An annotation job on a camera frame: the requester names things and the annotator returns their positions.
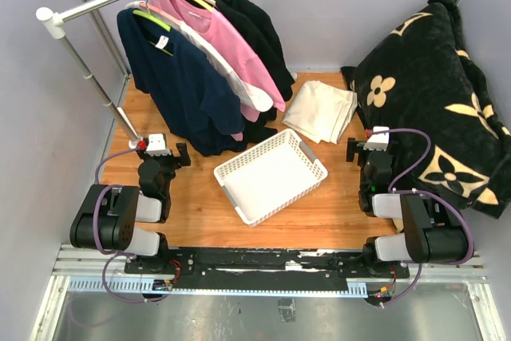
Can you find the white t shirt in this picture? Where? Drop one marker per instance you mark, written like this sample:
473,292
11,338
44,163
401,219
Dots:
248,94

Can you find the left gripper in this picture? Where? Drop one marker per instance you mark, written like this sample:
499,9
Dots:
177,161

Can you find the pink white hanger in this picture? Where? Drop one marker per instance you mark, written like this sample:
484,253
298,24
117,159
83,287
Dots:
151,5

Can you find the folded cream cloth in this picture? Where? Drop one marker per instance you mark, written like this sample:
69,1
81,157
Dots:
321,112

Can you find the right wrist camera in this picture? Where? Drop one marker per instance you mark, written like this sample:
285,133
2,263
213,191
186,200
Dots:
378,139

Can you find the metal clothes rack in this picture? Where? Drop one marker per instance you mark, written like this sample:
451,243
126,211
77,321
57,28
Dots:
80,37

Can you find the pink t shirt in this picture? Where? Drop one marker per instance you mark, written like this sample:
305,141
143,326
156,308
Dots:
227,45

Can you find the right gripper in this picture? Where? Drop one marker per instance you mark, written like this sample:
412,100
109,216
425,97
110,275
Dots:
355,147

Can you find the black floral blanket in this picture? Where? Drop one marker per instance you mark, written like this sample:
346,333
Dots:
420,82

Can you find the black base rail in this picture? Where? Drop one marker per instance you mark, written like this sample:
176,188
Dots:
265,270

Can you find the green hanger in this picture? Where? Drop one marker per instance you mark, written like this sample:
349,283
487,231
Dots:
163,41

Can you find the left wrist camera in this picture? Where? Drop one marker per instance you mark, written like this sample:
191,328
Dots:
157,145

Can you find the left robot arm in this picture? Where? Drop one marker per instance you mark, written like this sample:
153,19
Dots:
107,218

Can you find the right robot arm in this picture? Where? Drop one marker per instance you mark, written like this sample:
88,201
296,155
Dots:
432,230

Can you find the white plastic basket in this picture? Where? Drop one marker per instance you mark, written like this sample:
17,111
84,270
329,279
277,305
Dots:
270,176

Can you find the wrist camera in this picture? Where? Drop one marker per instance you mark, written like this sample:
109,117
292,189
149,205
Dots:
157,145
378,139

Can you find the navy blue t shirt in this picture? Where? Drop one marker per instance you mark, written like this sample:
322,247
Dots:
195,101

